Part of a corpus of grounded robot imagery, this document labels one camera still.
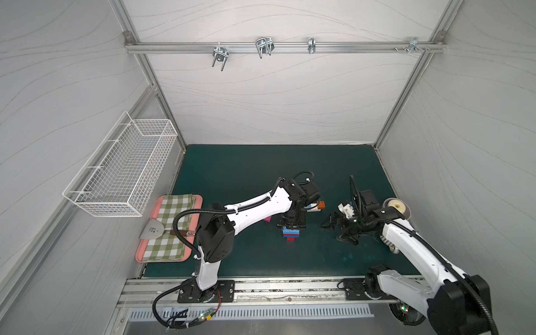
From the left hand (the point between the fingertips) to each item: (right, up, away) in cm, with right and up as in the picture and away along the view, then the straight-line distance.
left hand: (296, 231), depth 77 cm
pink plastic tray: (-45, +6, +21) cm, 51 cm away
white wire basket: (-61, +21, -9) cm, 65 cm away
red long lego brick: (-1, -3, +5) cm, 6 cm away
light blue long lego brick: (-2, 0, 0) cm, 2 cm away
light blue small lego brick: (+7, +6, +16) cm, 18 cm away
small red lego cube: (-2, -5, +6) cm, 8 cm away
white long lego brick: (+10, +5, +16) cm, 19 cm away
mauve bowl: (+49, +4, +11) cm, 50 cm away
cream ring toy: (+45, +8, +12) cm, 47 cm away
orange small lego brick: (+13, +7, +16) cm, 22 cm away
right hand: (+13, 0, +2) cm, 13 cm away
